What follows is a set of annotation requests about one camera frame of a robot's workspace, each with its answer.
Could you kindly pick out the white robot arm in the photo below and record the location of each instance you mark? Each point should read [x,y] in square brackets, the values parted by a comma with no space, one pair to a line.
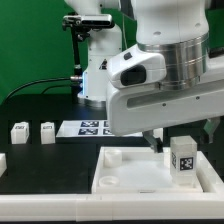
[165,79]

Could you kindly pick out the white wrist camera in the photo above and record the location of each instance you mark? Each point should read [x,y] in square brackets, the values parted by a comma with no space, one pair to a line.
[134,67]

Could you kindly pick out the white L-shaped fence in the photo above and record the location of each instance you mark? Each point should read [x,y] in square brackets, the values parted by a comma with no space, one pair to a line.
[111,207]

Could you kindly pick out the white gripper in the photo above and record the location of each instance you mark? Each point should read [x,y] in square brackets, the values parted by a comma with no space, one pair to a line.
[139,109]

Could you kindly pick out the white square tabletop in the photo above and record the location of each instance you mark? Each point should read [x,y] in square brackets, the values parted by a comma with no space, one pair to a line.
[140,170]

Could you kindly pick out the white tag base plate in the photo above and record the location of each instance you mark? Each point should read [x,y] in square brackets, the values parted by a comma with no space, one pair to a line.
[84,128]

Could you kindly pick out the black camera on stand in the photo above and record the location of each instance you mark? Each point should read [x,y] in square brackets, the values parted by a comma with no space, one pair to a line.
[103,38]

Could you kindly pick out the white block left edge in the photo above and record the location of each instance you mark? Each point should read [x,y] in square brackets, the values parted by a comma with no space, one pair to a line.
[3,164]

